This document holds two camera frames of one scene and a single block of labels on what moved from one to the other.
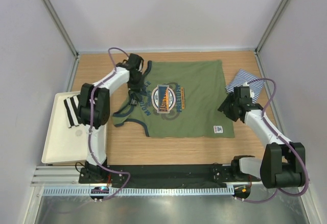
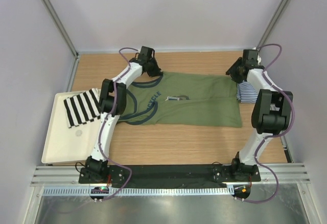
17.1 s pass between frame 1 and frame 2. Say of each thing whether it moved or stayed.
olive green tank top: moved
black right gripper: moved
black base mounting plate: stayed
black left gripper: moved
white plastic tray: stayed
